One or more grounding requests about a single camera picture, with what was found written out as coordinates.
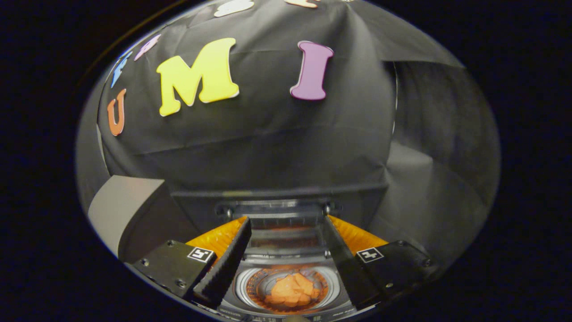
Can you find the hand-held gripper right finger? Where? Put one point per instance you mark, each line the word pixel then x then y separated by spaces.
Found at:
pixel 344 268

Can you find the black backdrop cloth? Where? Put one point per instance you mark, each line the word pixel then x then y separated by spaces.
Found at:
pixel 268 147

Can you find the grey cabinet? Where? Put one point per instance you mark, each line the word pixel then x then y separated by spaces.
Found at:
pixel 120 205

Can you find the orange polo shirt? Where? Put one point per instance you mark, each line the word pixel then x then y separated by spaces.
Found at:
pixel 292 290

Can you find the dark grey washing machine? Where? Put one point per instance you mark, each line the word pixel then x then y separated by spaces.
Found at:
pixel 290 313

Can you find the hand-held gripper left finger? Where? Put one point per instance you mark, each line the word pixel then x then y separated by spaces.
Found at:
pixel 228 268

